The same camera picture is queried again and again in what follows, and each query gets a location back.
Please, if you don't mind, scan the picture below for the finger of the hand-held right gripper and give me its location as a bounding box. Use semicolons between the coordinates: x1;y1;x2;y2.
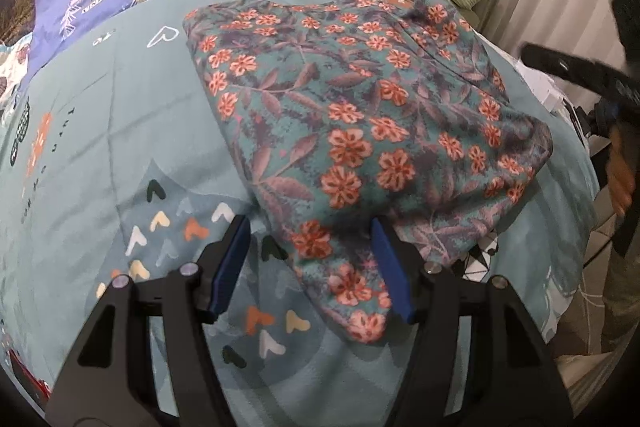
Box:
521;43;622;104

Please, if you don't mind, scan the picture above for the teal printed bed sheet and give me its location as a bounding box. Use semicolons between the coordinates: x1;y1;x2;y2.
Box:
0;0;601;427

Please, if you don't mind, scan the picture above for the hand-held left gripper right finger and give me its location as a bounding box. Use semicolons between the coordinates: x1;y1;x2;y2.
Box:
370;216;576;427

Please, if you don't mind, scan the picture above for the dark printed pillow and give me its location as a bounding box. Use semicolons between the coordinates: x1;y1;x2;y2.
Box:
0;0;39;44

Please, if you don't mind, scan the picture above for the teal floral garment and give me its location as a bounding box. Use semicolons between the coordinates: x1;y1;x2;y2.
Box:
182;0;554;344

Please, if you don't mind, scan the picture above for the person's right hand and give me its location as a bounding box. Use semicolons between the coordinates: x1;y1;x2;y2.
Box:
606;128;637;218

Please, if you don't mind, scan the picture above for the white box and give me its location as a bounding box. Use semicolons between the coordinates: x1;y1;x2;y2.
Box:
521;61;570;114

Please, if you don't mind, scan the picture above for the person's olive clothing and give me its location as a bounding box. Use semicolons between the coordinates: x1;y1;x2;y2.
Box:
601;227;640;355

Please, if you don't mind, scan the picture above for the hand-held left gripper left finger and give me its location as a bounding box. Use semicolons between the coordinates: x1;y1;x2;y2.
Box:
47;214;252;427

